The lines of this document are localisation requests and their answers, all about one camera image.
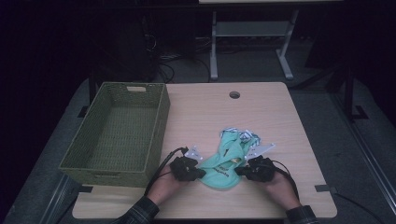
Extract person's left hand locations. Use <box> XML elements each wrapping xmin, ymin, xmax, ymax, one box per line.
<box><xmin>146</xmin><ymin>164</ymin><xmax>190</xmax><ymax>206</ymax></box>

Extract aluminium floor rail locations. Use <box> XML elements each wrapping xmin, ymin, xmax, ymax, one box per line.
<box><xmin>38</xmin><ymin>174</ymin><xmax>80</xmax><ymax>224</ymax></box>
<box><xmin>330</xmin><ymin>92</ymin><xmax>396</xmax><ymax>216</ymax></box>

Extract white metal rack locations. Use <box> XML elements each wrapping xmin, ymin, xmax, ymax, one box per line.
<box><xmin>198</xmin><ymin>0</ymin><xmax>344</xmax><ymax>81</ymax></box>

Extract person's right hand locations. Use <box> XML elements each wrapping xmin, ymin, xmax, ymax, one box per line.
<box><xmin>263</xmin><ymin>170</ymin><xmax>302</xmax><ymax>211</ymax></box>

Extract mint green striped garment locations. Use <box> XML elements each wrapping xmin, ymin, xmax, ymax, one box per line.
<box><xmin>197</xmin><ymin>127</ymin><xmax>263</xmax><ymax>191</ymax></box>

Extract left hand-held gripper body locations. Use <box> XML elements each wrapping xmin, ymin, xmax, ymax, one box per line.
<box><xmin>169</xmin><ymin>145</ymin><xmax>206</xmax><ymax>182</ymax></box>

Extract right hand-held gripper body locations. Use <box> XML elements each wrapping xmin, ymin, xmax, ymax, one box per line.
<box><xmin>243</xmin><ymin>142</ymin><xmax>276</xmax><ymax>183</ymax></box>

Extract bundle of black floor cables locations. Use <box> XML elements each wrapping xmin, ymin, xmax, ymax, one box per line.
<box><xmin>155</xmin><ymin>53</ymin><xmax>211</xmax><ymax>84</ymax></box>

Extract black floor cable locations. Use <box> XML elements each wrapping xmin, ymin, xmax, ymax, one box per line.
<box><xmin>334</xmin><ymin>192</ymin><xmax>379</xmax><ymax>224</ymax></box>

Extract grey tape strip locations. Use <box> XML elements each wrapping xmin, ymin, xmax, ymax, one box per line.
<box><xmin>314</xmin><ymin>184</ymin><xmax>339</xmax><ymax>194</ymax></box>

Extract green woven basket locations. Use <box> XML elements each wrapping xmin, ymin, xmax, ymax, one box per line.
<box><xmin>59</xmin><ymin>81</ymin><xmax>171</xmax><ymax>189</ymax></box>

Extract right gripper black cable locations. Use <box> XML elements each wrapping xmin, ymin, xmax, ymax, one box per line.
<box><xmin>270</xmin><ymin>159</ymin><xmax>301</xmax><ymax>201</ymax></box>

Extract black metal stand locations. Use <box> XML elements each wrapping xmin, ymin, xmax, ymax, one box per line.
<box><xmin>341</xmin><ymin>60</ymin><xmax>369</xmax><ymax>123</ymax></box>

